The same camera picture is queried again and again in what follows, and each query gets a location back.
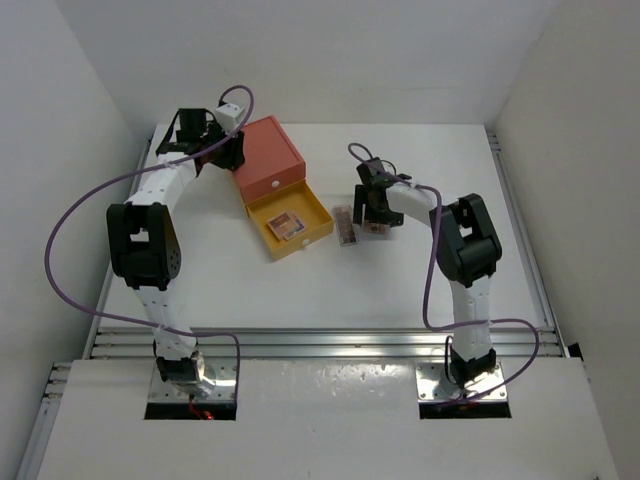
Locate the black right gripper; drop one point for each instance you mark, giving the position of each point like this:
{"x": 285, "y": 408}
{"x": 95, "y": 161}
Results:
{"x": 393, "y": 218}

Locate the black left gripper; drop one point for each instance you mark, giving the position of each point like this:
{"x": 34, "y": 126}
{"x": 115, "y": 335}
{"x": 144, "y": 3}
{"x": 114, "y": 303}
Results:
{"x": 232, "y": 157}

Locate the pink eyeshadow palette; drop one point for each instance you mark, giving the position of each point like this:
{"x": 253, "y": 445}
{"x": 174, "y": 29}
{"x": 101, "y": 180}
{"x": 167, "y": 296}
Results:
{"x": 375, "y": 229}

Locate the small clear eyeshadow palette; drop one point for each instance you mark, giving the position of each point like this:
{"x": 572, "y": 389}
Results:
{"x": 343, "y": 219}

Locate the yellow drawer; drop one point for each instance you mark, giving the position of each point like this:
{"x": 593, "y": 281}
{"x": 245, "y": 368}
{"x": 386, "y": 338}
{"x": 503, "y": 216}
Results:
{"x": 299, "y": 199}

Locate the colourful eyeshadow palette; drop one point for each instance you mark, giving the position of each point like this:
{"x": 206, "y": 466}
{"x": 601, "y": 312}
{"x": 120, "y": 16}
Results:
{"x": 297, "y": 229}

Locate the orange drawer box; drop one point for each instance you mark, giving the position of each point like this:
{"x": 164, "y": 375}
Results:
{"x": 272, "y": 161}

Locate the brown eyeshadow palette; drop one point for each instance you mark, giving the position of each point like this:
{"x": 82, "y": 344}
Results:
{"x": 282, "y": 223}

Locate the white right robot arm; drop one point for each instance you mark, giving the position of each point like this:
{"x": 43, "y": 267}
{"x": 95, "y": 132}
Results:
{"x": 466, "y": 251}

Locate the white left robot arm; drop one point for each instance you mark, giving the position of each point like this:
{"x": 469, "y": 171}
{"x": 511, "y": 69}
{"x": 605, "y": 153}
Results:
{"x": 143, "y": 243}

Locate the white front cover panel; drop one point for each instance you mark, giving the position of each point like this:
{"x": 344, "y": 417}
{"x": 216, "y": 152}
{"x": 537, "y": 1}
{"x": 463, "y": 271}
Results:
{"x": 316, "y": 420}

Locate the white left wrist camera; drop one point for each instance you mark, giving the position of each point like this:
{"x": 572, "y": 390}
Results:
{"x": 229, "y": 116}

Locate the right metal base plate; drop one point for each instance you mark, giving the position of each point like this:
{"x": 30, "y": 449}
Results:
{"x": 434, "y": 387}

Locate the metal base plate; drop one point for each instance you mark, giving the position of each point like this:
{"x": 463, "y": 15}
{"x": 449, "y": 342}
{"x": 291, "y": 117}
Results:
{"x": 217, "y": 386}
{"x": 434, "y": 387}

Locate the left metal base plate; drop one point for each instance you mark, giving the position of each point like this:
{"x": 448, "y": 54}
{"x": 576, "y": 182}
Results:
{"x": 217, "y": 386}

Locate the aluminium frame rail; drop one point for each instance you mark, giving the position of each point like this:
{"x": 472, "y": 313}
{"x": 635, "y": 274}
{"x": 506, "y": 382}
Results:
{"x": 130, "y": 343}

